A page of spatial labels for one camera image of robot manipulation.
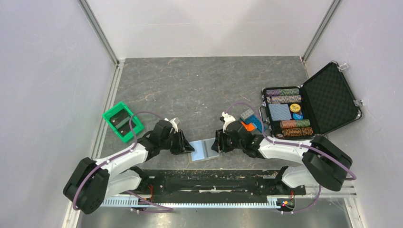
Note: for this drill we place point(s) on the top poker chip row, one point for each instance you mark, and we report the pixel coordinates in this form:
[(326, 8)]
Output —
[(282, 92)]

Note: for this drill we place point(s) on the grey toy brick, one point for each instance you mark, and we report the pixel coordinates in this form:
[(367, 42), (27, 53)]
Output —
[(247, 114)]

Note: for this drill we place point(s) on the poker chip row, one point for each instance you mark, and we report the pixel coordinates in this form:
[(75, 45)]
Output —
[(294, 132), (284, 99), (282, 92), (294, 123)]

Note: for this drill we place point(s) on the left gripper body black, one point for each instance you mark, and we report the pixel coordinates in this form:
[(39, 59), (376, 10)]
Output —
[(171, 143)]

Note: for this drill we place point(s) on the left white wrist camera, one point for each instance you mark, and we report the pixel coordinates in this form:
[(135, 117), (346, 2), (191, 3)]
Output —
[(174, 122)]

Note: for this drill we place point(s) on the grey card holder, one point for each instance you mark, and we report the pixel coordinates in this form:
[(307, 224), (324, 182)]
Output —
[(202, 150)]

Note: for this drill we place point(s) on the blue playing card deck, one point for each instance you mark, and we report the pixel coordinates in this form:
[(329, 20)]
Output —
[(279, 112)]

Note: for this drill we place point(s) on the black poker chip case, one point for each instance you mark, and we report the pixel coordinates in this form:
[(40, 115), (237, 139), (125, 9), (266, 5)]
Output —
[(327, 102)]

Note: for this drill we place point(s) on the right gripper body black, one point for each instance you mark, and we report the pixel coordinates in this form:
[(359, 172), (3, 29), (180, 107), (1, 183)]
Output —
[(226, 144)]

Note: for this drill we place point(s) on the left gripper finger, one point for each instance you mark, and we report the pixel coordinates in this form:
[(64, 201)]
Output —
[(187, 148), (181, 139)]

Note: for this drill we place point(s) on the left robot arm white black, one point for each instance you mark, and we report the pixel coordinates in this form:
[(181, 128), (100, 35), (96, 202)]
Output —
[(93, 181)]

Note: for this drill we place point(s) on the green plastic bin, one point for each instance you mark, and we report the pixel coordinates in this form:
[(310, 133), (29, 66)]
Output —
[(113, 110)]

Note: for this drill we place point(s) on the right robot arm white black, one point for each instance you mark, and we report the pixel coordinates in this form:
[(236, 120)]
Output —
[(320, 161)]

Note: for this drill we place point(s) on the orange curved block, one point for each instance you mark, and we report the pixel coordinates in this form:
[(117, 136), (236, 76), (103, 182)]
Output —
[(249, 127)]

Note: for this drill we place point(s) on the yellow dealer button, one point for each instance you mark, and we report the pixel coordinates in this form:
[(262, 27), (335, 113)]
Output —
[(295, 108)]

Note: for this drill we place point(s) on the bottom poker chip row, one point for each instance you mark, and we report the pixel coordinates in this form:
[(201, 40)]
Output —
[(294, 132)]

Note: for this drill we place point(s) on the blue toy brick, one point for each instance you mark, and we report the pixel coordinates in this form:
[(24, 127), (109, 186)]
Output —
[(255, 120)]

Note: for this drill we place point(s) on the blue round chip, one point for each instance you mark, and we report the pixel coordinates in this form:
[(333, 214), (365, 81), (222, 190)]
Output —
[(297, 116)]

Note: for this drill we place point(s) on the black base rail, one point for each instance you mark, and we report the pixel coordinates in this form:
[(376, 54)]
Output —
[(213, 186)]

